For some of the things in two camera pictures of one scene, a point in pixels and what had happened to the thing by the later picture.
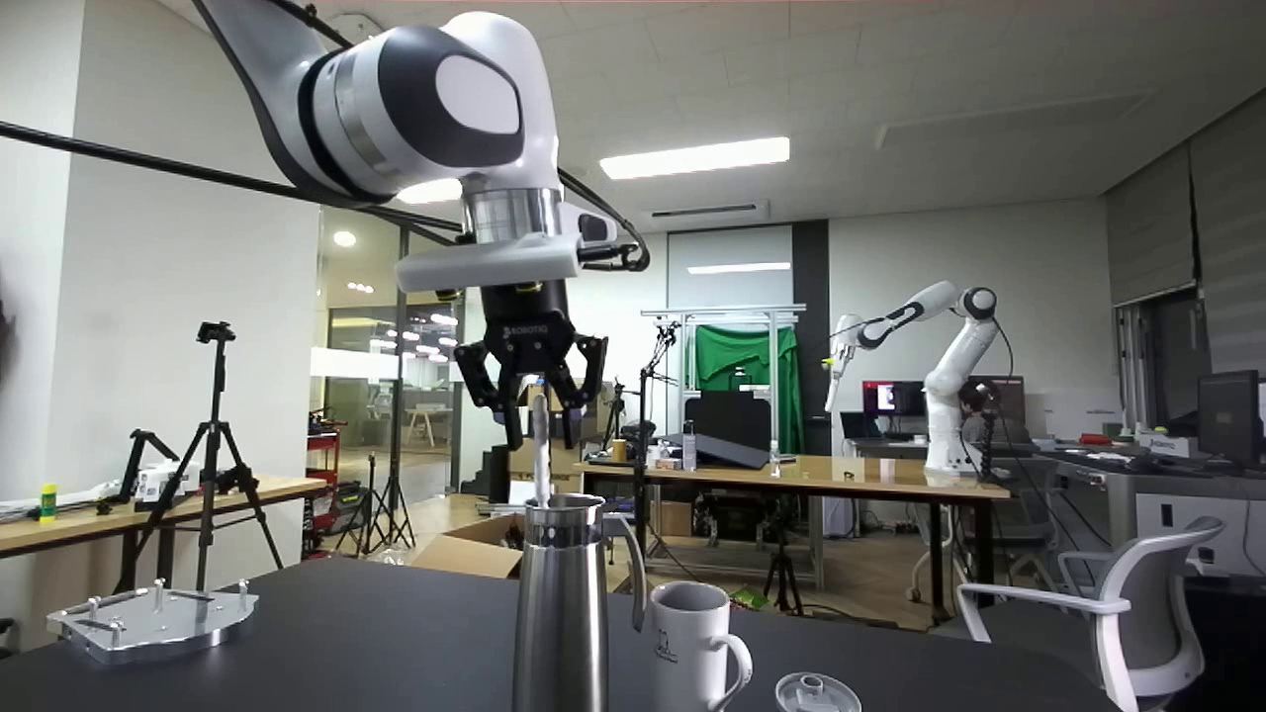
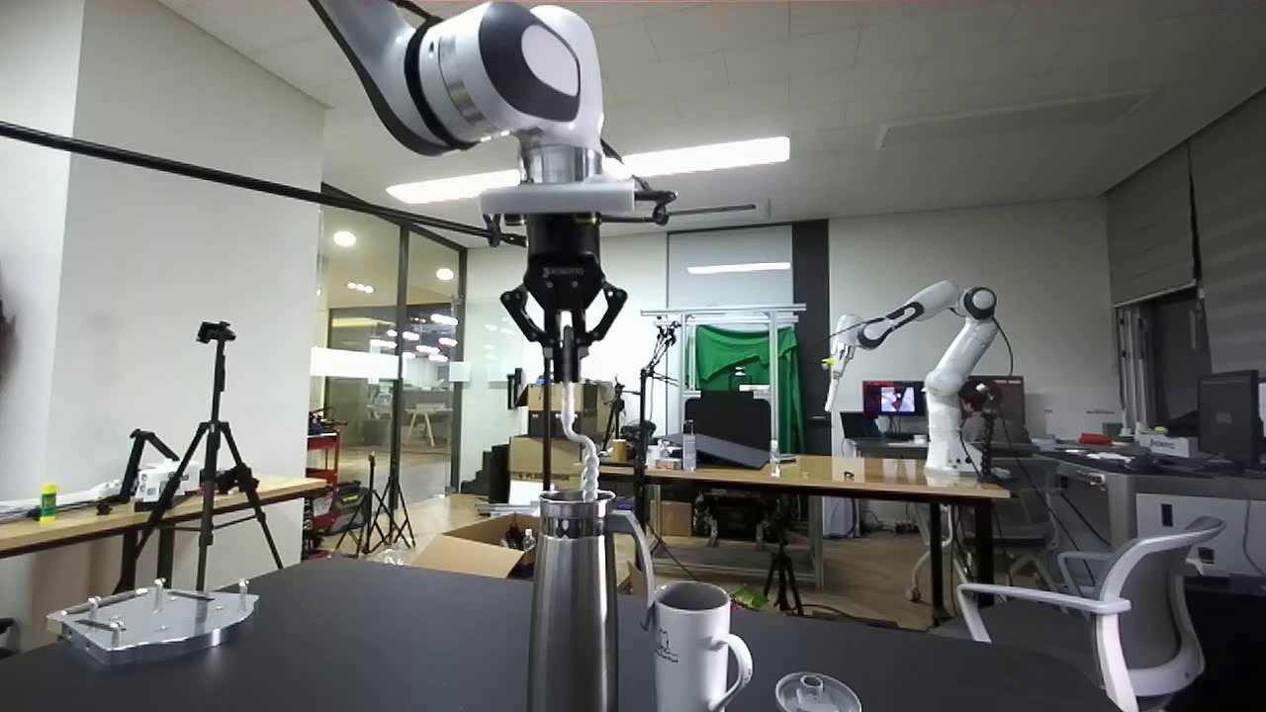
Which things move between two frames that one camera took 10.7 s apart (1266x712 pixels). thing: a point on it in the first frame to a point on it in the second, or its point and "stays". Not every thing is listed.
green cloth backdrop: (731, 359) stays
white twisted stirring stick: (542, 446) to (591, 470)
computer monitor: (893, 397) stays
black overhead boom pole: (215, 171) stays
